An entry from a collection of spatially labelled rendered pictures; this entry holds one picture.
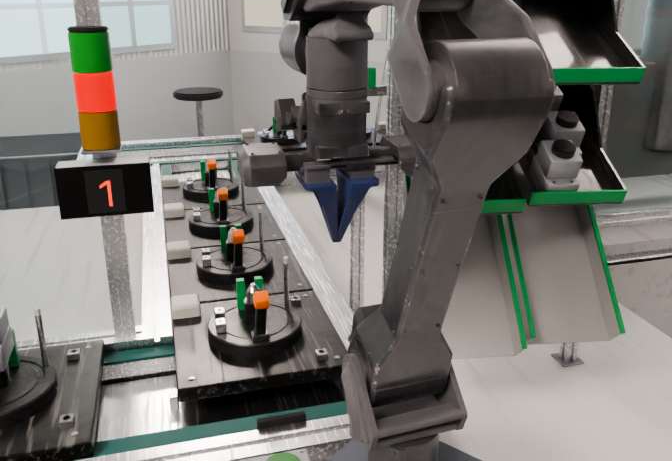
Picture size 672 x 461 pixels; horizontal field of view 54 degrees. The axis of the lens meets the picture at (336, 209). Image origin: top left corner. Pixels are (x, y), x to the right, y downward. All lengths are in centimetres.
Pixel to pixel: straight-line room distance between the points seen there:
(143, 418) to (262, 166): 47
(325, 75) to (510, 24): 21
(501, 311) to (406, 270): 50
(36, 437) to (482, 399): 63
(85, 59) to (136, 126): 477
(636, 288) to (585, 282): 83
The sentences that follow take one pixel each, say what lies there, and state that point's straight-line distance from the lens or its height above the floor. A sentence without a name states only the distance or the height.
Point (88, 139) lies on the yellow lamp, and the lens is 92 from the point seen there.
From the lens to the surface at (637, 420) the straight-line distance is 111.
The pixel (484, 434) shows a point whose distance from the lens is 101.
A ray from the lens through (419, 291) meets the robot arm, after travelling 47.
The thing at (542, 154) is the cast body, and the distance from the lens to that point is 91.
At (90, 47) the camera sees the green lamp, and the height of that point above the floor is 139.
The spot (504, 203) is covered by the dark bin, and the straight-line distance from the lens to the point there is 86.
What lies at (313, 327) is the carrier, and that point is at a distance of 102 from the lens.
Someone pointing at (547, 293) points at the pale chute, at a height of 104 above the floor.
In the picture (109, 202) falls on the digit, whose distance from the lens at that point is 93.
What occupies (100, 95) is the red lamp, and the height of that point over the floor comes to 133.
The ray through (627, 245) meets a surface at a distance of 179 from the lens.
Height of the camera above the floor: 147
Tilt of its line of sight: 19 degrees down
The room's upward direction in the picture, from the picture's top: straight up
